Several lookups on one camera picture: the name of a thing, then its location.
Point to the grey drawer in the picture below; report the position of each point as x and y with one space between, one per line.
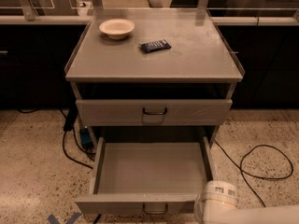
153 112
147 178

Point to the grey drawer cabinet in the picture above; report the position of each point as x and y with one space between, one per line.
198 65

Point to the dark blue snack packet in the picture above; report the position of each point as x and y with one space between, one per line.
153 46

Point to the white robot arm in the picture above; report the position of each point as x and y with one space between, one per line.
267 215

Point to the grey top drawer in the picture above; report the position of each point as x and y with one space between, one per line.
153 112

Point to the white bowl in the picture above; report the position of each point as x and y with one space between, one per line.
117 29

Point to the blue power adapter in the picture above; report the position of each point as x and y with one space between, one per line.
85 138

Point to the long background counter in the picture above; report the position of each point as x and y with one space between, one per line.
257 20

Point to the blue tape cross mark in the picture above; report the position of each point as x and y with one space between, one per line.
52 219

